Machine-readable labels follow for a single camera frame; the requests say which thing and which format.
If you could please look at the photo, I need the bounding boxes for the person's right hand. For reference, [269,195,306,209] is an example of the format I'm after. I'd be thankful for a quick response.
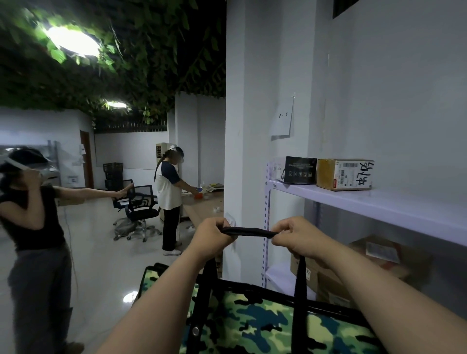
[271,217,345,264]

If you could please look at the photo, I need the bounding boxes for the person's left hand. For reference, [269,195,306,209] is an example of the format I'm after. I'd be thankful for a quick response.
[188,217,238,262]

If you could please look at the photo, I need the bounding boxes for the camouflage tote bag black straps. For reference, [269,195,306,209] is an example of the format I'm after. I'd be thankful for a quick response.
[132,227,387,354]

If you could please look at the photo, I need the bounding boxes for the person's left forearm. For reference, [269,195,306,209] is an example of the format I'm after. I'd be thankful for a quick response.
[96,242,216,354]

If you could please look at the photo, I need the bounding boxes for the person's right forearm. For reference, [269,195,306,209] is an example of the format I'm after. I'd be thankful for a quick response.
[318,242,467,354]

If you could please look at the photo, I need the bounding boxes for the wooden table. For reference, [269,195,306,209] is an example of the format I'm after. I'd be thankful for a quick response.
[180,190,225,234]

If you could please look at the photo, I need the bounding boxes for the black printed box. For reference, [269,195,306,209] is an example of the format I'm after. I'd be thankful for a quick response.
[282,156,317,185]

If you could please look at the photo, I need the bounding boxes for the brown cardboard box white label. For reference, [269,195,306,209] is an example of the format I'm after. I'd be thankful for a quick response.
[316,159,374,191]

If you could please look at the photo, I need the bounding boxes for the white metal shelf rack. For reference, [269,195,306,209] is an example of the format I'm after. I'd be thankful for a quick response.
[261,158,467,321]

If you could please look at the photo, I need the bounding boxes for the black mesh office chair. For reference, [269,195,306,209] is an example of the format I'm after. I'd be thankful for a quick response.
[114,185,162,243]

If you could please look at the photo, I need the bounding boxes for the large brown cardboard box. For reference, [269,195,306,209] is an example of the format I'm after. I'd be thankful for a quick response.
[290,235,435,309]

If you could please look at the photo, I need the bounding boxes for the white paper sheet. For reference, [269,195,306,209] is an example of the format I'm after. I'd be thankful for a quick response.
[270,96,295,138]

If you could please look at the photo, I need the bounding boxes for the stack of black crates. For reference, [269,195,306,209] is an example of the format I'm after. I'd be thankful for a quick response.
[103,163,124,192]

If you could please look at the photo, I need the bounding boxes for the brown wooden door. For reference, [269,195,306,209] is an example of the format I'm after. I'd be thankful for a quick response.
[80,131,95,189]

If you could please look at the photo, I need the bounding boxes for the grey metal shelf rack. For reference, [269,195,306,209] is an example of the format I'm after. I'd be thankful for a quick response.
[0,141,63,190]

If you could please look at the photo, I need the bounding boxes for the green hanging ivy foliage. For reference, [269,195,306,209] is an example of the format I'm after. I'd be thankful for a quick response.
[0,0,227,121]

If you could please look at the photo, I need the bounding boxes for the white head-mounted headset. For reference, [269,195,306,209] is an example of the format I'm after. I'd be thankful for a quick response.
[3,156,48,179]

